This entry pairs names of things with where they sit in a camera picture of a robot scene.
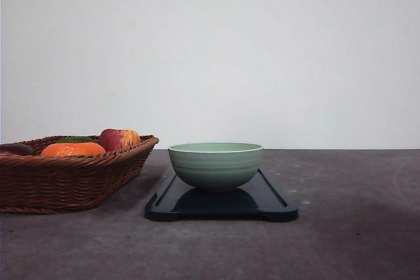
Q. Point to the green avocado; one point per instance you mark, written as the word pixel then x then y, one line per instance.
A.
pixel 76 139

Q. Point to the brown wicker basket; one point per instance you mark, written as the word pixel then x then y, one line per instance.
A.
pixel 50 173

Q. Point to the red yellow apple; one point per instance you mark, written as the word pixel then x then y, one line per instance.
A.
pixel 118 139

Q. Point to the dark blue rectangular tray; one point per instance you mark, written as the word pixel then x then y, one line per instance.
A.
pixel 263 198

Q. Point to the green ceramic bowl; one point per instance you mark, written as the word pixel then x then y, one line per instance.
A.
pixel 215 165

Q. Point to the orange fruit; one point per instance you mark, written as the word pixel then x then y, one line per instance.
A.
pixel 73 148

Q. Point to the dark purple fruit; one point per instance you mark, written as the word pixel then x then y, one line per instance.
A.
pixel 17 149

